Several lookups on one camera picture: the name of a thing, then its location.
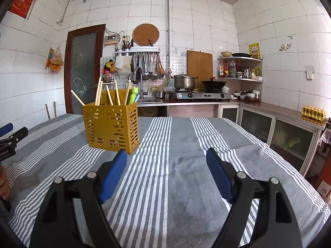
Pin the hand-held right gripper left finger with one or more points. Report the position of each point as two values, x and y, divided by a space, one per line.
113 178

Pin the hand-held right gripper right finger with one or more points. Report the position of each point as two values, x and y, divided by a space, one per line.
219 178

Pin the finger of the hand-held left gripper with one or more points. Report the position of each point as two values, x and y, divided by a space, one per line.
18 135
5 130

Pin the yellow slotted utensil holder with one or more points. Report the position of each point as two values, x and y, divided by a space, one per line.
111 129

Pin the wooden chopstick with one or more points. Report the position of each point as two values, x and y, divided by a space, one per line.
109 95
100 94
77 98
117 93
97 91

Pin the green frog pen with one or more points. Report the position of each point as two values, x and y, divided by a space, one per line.
133 94

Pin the row of hanging kitchen utensils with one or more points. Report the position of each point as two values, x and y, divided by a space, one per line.
148 68

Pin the person's left hand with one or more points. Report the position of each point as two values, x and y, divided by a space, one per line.
4 183

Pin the wooden sticks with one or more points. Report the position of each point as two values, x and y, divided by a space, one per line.
47 111

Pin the grey striped tablecloth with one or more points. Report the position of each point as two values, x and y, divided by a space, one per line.
181 160

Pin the glass door cabinets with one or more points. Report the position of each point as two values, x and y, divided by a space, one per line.
289 139

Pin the hanging plastic bags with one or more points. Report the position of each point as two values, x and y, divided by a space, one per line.
55 62

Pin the white pen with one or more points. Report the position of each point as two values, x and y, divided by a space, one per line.
137 98

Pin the steel gas stove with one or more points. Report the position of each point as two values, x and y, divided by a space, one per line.
201 96

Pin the steel kitchen sink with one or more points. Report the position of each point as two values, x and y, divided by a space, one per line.
151 100

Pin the cluster of small dishes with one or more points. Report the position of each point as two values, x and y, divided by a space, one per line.
247 95

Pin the brown kitchen counter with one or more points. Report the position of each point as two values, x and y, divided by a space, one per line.
279 111

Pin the brown framed glass door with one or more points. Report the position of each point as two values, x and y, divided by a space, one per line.
82 69

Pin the black wok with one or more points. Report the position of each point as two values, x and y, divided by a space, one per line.
213 84

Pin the steel faucet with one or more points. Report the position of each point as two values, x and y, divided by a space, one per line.
142 87

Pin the white soap bottle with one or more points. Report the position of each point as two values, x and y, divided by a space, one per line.
129 84

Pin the small steel saucepan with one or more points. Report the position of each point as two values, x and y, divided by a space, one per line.
160 94

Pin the steel cooking pot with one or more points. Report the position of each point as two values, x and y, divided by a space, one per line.
184 82

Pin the row of condiment bottles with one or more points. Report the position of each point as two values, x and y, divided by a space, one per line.
232 71

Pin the hanging colourful doll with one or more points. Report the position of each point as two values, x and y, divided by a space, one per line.
108 69

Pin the clear plastic bag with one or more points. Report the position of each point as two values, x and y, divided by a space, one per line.
325 139

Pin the white hanging cloth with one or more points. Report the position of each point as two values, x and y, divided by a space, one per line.
122 64

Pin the rectangular wooden cutting board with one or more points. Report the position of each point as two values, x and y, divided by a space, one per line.
199 66

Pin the yellow egg carton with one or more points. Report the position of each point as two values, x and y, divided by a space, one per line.
314 113

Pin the beige bowl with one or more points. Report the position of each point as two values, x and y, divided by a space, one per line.
226 54

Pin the black frying pan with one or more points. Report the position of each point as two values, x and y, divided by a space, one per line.
241 55

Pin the utensil cup on rack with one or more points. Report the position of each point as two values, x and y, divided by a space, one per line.
127 44

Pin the round wooden board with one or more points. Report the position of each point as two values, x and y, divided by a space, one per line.
146 35

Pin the corner wall shelf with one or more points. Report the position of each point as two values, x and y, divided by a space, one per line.
240 79

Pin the metal wall rack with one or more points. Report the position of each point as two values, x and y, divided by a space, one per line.
137 51

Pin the red wall poster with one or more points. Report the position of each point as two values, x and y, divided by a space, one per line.
22 2

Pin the yellow wall poster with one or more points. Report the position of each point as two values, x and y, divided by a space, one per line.
254 51

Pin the wall control box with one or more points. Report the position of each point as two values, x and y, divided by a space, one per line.
111 39

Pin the white wall socket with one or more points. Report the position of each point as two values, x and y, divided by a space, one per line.
309 72

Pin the wall hook stickers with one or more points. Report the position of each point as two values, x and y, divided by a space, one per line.
284 47

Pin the grey wall pipe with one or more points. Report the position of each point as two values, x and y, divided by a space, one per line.
168 31

